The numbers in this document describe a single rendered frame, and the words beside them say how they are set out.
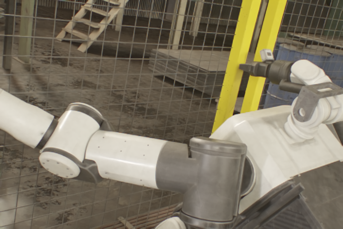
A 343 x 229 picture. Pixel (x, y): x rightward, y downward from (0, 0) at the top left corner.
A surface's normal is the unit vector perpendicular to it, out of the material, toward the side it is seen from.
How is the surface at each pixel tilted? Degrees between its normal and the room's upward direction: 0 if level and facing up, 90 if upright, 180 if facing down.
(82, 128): 49
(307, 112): 95
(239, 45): 90
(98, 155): 73
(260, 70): 90
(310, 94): 95
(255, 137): 55
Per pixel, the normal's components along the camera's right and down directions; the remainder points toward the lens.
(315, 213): 0.43, -0.60
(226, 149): 0.26, 0.04
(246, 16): -0.74, 0.07
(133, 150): -0.18, -0.61
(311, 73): -0.50, -0.62
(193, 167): -0.30, -0.04
